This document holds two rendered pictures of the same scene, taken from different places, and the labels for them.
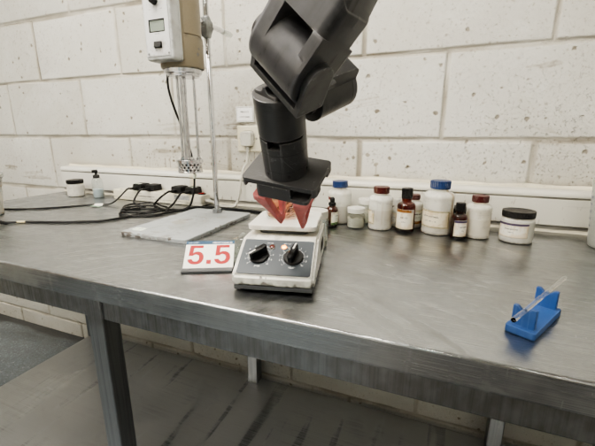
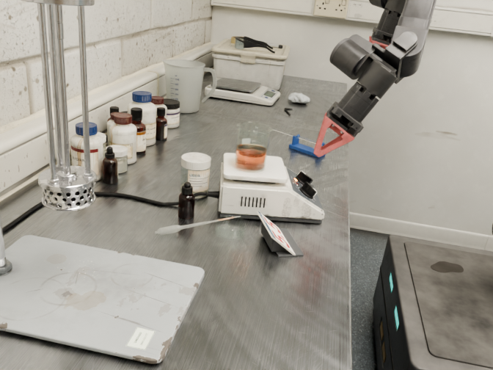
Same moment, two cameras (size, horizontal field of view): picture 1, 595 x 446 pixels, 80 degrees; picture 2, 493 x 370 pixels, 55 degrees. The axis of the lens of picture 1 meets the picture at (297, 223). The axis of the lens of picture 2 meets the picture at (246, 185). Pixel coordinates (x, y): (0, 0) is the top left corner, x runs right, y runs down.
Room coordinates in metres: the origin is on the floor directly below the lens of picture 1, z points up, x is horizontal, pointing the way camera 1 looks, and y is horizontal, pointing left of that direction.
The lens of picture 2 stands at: (0.84, 0.85, 1.17)
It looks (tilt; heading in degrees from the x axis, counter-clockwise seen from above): 24 degrees down; 257
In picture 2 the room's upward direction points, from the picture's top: 6 degrees clockwise
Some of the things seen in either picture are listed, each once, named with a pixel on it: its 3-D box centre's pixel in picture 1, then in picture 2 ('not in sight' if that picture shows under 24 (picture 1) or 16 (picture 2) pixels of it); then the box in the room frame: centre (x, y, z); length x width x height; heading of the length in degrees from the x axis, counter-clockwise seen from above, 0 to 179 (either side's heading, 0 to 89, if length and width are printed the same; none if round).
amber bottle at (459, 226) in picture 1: (459, 220); (161, 123); (0.81, -0.38, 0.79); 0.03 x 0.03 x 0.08
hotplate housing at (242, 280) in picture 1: (284, 246); (265, 188); (0.61, 0.02, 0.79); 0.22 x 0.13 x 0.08; 171
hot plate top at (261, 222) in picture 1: (287, 219); (254, 167); (0.64, 0.02, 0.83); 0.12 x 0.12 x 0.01; 81
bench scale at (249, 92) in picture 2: not in sight; (243, 91); (0.48, -0.90, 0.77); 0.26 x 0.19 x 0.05; 155
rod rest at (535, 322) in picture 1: (535, 310); (307, 145); (0.42, -0.31, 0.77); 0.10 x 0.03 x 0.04; 130
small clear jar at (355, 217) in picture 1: (355, 217); (117, 159); (0.91, -0.15, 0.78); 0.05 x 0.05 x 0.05
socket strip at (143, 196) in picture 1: (159, 195); not in sight; (1.26, 0.50, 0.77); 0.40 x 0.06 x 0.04; 68
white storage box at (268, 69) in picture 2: not in sight; (252, 63); (0.39, -1.22, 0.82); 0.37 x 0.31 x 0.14; 72
